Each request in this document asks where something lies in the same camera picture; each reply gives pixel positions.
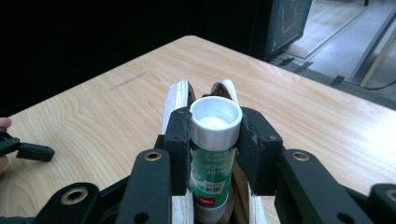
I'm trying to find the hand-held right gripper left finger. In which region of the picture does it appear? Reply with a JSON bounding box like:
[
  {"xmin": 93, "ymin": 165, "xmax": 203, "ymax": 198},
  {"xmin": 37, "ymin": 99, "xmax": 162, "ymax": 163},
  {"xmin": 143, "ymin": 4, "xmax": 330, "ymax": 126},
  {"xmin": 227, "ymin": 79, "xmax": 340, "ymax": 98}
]
[{"xmin": 154, "ymin": 106, "xmax": 192, "ymax": 197}]

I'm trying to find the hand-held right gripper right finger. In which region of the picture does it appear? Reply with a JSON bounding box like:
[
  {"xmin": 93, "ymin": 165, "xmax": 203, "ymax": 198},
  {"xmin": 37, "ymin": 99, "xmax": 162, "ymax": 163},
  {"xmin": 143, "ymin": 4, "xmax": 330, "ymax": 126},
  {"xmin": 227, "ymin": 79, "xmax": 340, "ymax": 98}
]
[{"xmin": 237, "ymin": 106, "xmax": 284, "ymax": 197}]

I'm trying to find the white and green glue stick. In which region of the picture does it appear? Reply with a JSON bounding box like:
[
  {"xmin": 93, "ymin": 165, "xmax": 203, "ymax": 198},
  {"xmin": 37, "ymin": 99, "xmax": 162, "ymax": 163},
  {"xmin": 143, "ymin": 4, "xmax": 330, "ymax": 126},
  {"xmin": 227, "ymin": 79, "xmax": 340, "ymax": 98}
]
[{"xmin": 189, "ymin": 95, "xmax": 244, "ymax": 224}]

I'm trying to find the black floor tape strip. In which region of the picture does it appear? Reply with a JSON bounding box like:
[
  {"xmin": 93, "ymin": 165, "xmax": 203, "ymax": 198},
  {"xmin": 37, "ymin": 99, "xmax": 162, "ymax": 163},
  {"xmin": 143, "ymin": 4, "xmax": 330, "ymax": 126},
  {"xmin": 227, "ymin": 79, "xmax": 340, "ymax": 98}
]
[{"xmin": 277, "ymin": 57, "xmax": 295, "ymax": 67}]

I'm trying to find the black cabinet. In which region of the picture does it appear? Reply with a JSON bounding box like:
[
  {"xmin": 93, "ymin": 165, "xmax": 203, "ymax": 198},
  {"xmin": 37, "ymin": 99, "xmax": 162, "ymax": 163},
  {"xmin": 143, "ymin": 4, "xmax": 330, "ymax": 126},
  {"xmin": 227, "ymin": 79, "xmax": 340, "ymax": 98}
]
[{"xmin": 248, "ymin": 0, "xmax": 314, "ymax": 63}]

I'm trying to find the black hanging cable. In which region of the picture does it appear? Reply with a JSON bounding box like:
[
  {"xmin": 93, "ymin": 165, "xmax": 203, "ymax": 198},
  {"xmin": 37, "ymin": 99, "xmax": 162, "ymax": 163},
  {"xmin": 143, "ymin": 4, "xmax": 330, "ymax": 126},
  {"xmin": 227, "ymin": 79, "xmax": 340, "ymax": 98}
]
[{"xmin": 363, "ymin": 79, "xmax": 396, "ymax": 91}]

